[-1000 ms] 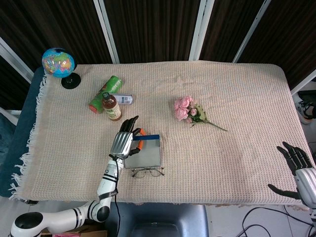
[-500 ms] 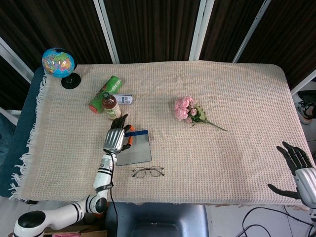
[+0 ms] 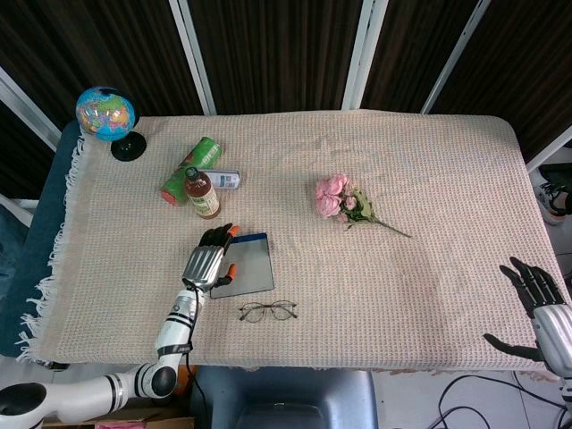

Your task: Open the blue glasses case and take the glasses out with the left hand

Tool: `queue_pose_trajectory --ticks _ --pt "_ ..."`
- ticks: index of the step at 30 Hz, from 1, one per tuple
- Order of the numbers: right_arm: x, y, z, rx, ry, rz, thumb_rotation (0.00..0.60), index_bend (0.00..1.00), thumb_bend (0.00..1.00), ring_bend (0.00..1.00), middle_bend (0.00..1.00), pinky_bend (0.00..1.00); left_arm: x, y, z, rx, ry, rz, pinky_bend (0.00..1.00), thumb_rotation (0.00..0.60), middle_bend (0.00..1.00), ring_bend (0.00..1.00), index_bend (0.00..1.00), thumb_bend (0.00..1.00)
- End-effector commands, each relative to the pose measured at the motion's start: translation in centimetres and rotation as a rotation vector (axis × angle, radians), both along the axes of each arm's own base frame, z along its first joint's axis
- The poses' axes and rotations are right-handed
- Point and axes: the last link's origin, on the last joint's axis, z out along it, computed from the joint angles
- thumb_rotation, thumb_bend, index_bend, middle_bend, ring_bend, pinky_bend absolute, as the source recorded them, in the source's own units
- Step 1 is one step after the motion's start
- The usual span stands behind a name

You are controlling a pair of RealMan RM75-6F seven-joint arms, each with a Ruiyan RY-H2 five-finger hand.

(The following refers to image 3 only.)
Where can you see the dark folding screen white frames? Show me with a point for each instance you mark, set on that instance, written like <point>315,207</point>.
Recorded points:
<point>277,49</point>

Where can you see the beige waffle tablecloth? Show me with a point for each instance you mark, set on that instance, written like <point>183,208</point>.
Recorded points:
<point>357,290</point>

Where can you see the green tube red end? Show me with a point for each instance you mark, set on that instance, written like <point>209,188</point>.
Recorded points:
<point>203,154</point>

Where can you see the tea bottle black cap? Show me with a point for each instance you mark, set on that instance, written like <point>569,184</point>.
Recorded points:
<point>203,196</point>

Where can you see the desk globe black stand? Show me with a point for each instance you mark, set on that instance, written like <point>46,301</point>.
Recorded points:
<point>105,111</point>

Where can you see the blue table mat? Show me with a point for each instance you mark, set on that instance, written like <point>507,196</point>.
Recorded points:
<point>40,232</point>

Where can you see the blue glasses case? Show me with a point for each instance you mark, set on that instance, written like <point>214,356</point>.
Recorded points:
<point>250,272</point>

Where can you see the grey blue robot torso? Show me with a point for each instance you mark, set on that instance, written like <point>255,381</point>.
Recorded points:
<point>286,397</point>

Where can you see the thin black frame eyeglasses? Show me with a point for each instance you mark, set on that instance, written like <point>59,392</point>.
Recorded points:
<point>281,311</point>

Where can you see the black white sneaker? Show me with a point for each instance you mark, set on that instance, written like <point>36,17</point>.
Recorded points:
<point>556,201</point>

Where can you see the white blue can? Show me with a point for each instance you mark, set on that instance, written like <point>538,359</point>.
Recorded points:
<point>228,179</point>

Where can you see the pink artificial flower bouquet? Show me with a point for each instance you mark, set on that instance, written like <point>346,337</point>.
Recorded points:
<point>330,196</point>

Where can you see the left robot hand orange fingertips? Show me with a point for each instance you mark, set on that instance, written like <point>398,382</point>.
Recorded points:
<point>205,263</point>

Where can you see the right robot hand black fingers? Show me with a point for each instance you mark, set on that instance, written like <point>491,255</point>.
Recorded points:
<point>552,330</point>

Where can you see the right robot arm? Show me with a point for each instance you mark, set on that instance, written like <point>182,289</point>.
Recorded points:
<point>567,389</point>

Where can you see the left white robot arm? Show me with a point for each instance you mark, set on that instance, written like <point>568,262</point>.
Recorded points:
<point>174,330</point>

